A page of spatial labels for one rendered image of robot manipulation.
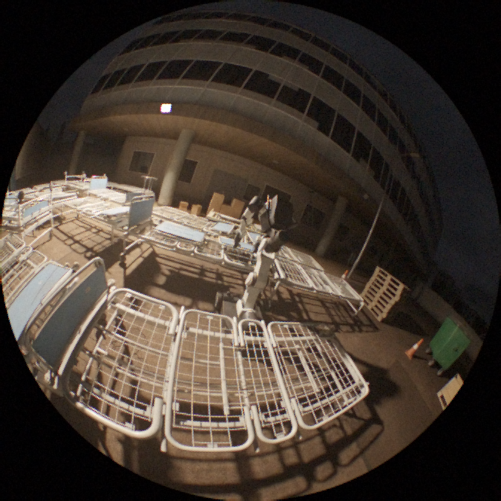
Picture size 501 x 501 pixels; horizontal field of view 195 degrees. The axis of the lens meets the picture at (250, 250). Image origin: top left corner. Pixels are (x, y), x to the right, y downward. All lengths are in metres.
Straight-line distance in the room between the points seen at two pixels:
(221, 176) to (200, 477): 8.61
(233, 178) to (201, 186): 1.71
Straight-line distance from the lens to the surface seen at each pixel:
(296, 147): 5.22
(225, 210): 5.54
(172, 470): 1.37
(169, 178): 6.21
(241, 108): 5.80
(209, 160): 8.17
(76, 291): 0.96
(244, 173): 8.01
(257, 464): 1.43
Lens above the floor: 1.29
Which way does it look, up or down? 19 degrees down
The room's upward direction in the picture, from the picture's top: 21 degrees clockwise
